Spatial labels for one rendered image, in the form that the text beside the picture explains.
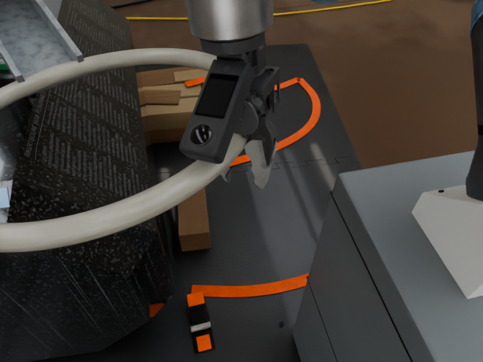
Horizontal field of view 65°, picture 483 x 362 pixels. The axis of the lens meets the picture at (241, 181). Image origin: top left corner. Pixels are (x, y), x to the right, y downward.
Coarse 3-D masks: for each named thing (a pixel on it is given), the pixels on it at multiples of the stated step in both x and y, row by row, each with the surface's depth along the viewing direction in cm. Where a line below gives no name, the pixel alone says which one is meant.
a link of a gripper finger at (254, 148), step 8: (248, 144) 47; (256, 144) 47; (248, 152) 48; (256, 152) 48; (256, 160) 49; (264, 160) 48; (256, 168) 50; (264, 168) 49; (256, 176) 50; (264, 176) 50; (256, 184) 51; (264, 184) 52
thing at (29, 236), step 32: (64, 64) 71; (96, 64) 73; (128, 64) 74; (160, 64) 73; (192, 64) 69; (0, 96) 65; (224, 160) 44; (160, 192) 40; (192, 192) 42; (0, 224) 39; (32, 224) 38; (64, 224) 38; (96, 224) 38; (128, 224) 39
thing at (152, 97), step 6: (144, 90) 194; (150, 90) 194; (156, 90) 194; (162, 90) 194; (168, 90) 194; (174, 90) 194; (180, 90) 194; (144, 96) 191; (150, 96) 191; (156, 96) 191; (162, 96) 191; (168, 96) 191; (174, 96) 191; (150, 102) 188; (156, 102) 188; (162, 102) 188; (168, 102) 188; (174, 102) 188
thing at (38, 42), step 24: (0, 0) 84; (24, 0) 85; (0, 24) 79; (24, 24) 80; (48, 24) 79; (0, 48) 70; (24, 48) 76; (48, 48) 77; (72, 48) 72; (24, 72) 73
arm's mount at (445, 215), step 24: (432, 192) 60; (456, 192) 58; (432, 216) 60; (456, 216) 54; (480, 216) 50; (432, 240) 61; (456, 240) 55; (480, 240) 51; (456, 264) 56; (480, 264) 51; (480, 288) 53
